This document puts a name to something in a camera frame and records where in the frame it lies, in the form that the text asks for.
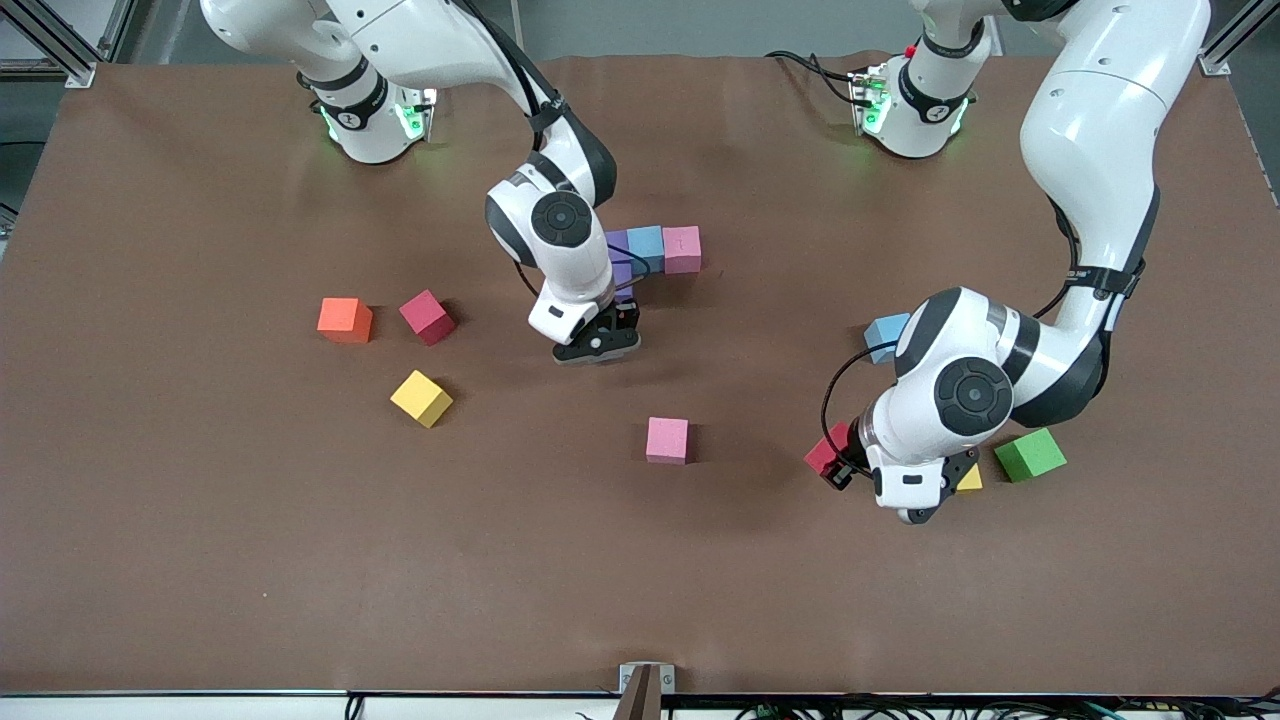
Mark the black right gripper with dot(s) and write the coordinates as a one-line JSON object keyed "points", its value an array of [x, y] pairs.
{"points": [[626, 316]]}

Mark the red foam cube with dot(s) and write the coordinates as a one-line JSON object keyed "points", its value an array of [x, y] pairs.
{"points": [[825, 448]]}

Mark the purple foam cube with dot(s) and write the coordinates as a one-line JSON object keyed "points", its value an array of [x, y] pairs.
{"points": [[618, 245], [622, 272]]}

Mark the blue foam cube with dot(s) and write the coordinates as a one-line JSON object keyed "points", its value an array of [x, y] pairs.
{"points": [[647, 248], [882, 335]]}

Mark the pink foam cube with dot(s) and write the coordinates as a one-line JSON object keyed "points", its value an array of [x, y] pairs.
{"points": [[682, 250], [667, 438]]}

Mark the yellow foam cube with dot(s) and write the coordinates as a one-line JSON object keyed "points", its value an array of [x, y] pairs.
{"points": [[972, 483], [420, 397]]}

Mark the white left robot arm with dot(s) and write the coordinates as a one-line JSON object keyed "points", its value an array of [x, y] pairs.
{"points": [[1100, 130]]}

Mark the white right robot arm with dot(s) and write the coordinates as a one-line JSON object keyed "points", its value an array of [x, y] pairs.
{"points": [[430, 40]]}

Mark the green foam cube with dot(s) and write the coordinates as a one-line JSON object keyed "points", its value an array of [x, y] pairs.
{"points": [[1028, 455]]}

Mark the crimson foam cube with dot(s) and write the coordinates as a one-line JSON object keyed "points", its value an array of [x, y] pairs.
{"points": [[425, 315]]}

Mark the brown table mat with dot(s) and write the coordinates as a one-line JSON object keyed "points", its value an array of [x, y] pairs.
{"points": [[640, 580]]}

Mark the orange foam cube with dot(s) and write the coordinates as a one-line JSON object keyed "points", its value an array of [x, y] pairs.
{"points": [[343, 318]]}

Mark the metal table edge bracket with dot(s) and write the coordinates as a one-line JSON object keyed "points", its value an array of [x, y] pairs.
{"points": [[645, 690]]}

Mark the aluminium frame post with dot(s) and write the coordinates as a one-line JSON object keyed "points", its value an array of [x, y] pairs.
{"points": [[1213, 62], [75, 68]]}

